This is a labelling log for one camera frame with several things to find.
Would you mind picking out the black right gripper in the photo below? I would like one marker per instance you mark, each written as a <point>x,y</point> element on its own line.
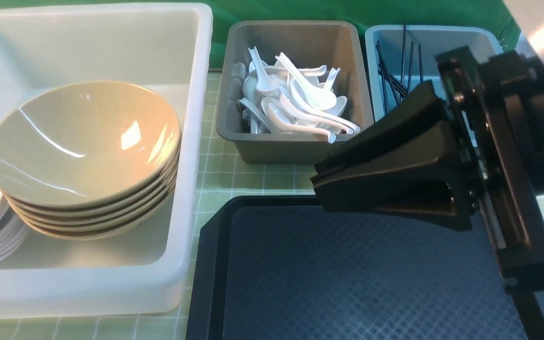
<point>409,165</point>

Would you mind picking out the tan noodle bowl carried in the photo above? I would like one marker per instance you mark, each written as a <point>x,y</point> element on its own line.
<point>85,143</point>

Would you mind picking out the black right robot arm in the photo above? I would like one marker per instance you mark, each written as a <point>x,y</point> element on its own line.
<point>440,160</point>

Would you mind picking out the bottom tan noodle bowl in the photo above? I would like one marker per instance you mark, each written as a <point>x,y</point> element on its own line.
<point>125,220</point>

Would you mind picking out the tan noodle bowl stack top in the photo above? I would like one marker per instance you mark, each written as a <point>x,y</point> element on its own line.
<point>144,190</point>

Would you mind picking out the black chopstick upright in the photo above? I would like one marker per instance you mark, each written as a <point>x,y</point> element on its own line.
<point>420,63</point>

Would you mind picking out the teal chopstick bin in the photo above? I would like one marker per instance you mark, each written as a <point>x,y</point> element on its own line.
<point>399,50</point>

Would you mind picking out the white soup spoon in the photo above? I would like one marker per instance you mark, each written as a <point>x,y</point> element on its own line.
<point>276,116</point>
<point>315,96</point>

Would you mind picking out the black chopstick diagonal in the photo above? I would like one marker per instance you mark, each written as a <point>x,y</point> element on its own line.
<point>398,90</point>

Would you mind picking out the green backdrop cloth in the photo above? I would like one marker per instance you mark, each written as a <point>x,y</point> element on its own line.
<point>490,15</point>

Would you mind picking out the grey-brown spoon bin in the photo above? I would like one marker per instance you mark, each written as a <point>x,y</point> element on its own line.
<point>308,44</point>

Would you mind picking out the white soup spoon front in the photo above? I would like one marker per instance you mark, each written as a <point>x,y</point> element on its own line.
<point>276,116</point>

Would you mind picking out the black serving tray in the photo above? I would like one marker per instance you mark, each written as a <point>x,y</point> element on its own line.
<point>280,268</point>

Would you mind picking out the green checked tablecloth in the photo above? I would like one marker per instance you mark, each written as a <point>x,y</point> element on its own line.
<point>222,175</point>

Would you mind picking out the large white plastic tub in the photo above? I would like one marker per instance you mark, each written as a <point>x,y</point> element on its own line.
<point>162,46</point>

